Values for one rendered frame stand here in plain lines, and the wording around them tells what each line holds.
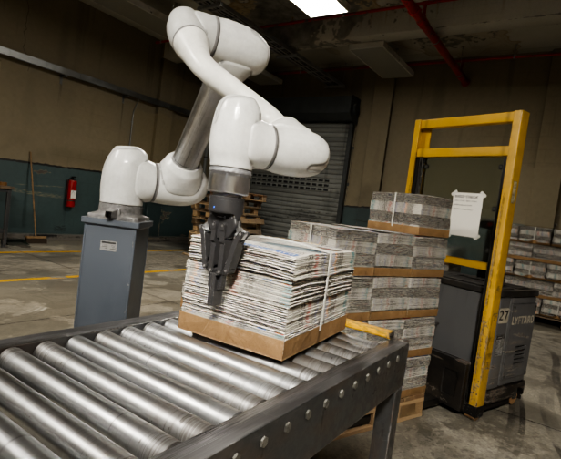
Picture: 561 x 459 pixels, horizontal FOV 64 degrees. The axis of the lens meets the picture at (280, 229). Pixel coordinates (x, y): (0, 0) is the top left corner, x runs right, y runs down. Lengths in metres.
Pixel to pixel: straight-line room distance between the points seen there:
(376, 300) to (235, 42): 1.48
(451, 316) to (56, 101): 7.36
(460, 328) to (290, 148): 2.41
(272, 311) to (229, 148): 0.35
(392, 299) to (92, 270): 1.50
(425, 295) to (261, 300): 1.81
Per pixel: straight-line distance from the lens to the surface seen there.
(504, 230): 2.90
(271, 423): 0.74
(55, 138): 8.78
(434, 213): 2.65
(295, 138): 0.99
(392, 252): 2.40
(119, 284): 1.72
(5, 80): 8.49
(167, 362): 0.93
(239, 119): 0.93
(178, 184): 1.73
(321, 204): 9.57
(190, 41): 1.30
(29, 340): 1.03
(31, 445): 0.67
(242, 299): 1.00
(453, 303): 3.22
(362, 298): 2.30
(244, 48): 1.44
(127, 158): 1.72
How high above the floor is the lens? 1.13
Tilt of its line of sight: 3 degrees down
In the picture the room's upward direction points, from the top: 7 degrees clockwise
